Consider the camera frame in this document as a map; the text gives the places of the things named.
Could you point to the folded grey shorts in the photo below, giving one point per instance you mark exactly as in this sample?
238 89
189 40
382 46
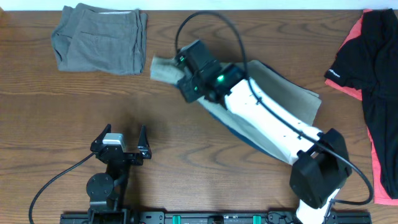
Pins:
90 39

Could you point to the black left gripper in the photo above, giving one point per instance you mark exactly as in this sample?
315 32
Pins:
143 152

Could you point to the navy blue shorts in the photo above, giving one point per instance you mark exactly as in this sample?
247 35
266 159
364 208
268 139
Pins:
236 133

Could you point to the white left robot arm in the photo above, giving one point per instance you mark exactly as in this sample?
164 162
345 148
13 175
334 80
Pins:
106 190

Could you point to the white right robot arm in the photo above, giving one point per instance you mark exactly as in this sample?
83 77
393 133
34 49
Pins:
320 162

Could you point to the khaki beige shorts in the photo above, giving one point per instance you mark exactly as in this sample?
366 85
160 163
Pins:
280 93

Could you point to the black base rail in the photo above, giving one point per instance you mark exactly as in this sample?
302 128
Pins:
183 218

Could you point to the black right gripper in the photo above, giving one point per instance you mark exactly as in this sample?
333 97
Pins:
185 84

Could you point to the red garment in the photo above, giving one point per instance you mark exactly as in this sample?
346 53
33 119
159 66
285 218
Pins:
377 174

